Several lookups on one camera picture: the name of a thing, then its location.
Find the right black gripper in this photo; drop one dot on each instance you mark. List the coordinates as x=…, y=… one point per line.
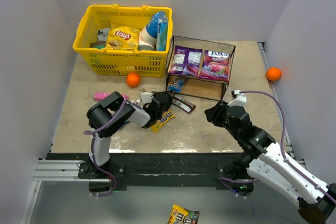
x=213, y=114

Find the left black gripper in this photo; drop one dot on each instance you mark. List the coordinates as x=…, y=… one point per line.
x=166, y=98

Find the brown chocolate bar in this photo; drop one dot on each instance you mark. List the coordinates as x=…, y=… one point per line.
x=183, y=104

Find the blue M&M bag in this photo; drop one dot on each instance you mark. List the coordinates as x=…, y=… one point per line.
x=178, y=83

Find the purple candy bag back side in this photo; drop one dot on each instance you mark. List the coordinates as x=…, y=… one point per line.
x=186, y=61

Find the purple Fox's berries bag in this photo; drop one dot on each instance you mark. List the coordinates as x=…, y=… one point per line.
x=215, y=66

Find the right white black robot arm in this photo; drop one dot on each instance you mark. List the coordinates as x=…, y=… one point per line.
x=265, y=160

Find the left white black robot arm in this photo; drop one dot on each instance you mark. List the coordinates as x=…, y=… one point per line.
x=107, y=116

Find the M&M bags on floor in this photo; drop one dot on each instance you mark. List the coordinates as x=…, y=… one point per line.
x=181, y=215

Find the yellow M&M bag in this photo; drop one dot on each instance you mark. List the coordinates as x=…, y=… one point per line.
x=165, y=118

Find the orange fruit near basket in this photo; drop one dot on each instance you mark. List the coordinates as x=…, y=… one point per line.
x=133, y=79

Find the pink rectangular box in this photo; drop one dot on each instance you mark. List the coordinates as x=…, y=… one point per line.
x=98, y=96

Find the yellow plastic shopping basket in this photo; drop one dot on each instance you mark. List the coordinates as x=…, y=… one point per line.
x=147, y=63

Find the blue cardboard box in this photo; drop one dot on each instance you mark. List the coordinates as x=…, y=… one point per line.
x=161, y=36

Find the yellow Lays chip bag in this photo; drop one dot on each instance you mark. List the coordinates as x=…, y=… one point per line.
x=122, y=38

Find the brown green packet in basket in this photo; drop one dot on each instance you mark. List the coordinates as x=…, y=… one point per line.
x=98, y=44

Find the grey crumpled packet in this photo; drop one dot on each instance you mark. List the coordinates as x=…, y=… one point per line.
x=102, y=34

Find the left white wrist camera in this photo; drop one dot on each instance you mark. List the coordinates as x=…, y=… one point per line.
x=145, y=97

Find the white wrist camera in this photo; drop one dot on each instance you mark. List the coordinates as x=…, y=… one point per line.
x=239, y=99
x=145, y=97

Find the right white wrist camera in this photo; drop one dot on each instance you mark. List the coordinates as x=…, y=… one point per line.
x=239, y=99

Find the black wire wooden shelf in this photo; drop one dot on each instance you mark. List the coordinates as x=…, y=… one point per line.
x=196, y=87

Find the orange fruit at wall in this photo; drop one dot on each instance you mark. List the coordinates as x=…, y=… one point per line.
x=273, y=74

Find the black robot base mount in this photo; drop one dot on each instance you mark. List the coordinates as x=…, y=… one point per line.
x=159, y=170

